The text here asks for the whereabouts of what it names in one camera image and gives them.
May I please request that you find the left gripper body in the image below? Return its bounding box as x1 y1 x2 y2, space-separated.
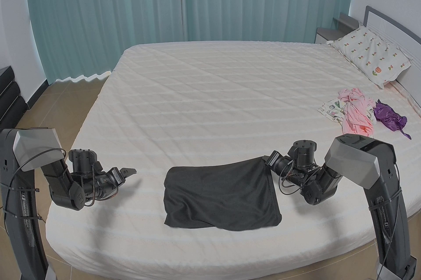
106 167 124 190

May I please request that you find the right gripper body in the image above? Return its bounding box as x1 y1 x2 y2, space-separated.
266 150 286 175

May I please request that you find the black polo shirt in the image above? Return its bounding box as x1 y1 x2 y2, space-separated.
163 156 283 232

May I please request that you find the bed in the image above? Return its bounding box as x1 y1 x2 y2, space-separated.
45 5 421 280

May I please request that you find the white printed garment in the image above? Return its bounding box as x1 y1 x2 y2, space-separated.
317 98 377 125

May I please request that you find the pink garment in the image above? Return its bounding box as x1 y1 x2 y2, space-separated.
337 87 376 138

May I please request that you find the purple garment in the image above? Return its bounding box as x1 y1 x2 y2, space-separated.
373 99 412 140

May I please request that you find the black chest of drawers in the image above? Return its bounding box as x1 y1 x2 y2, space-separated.
0 66 27 130

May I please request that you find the grey bedside table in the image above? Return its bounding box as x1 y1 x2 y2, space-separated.
316 12 360 44

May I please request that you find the white printed pillow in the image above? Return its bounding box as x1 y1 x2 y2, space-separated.
330 25 412 89

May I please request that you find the black cable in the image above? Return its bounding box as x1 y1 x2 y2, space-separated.
5 148 67 197
278 172 302 196

